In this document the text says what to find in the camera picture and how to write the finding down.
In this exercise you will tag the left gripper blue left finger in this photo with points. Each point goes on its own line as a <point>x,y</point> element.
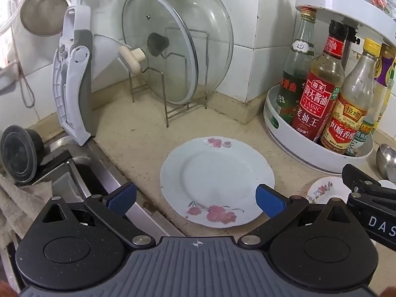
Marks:
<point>122,199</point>

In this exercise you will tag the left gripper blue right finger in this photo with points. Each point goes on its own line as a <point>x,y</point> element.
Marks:
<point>270,201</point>

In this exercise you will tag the small steel bowl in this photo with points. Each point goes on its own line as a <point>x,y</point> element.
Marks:
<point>386,162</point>

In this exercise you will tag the small white floral saucer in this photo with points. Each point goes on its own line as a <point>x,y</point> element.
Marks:
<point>322,190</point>

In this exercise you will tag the large white floral plate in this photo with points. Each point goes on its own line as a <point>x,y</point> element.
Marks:
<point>212,181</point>

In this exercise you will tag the beige dish cloth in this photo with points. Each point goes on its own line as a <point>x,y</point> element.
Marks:
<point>20,206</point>

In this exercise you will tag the yellow cap vinegar bottle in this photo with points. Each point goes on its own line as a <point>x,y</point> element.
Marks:
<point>353,102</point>

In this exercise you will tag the black sink plug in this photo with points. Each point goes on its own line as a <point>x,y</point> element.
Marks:
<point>22,151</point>

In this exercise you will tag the metal lid rack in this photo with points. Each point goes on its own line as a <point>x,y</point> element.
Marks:
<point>176,65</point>

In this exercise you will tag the red label soy sauce bottle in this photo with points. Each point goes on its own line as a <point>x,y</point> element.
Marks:
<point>324,81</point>

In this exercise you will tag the green label clear bottle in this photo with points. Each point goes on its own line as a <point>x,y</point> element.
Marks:
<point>296,67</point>

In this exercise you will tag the white grey mandoline slicer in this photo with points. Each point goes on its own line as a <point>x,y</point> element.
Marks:
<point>71,75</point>

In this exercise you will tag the glass pot lid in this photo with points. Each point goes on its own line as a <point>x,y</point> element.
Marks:
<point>210,16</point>

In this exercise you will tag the white rotating condiment rack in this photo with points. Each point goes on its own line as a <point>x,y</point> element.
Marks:
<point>302,149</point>

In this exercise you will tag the metal mesh strainer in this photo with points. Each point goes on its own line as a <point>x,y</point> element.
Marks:
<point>43,17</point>

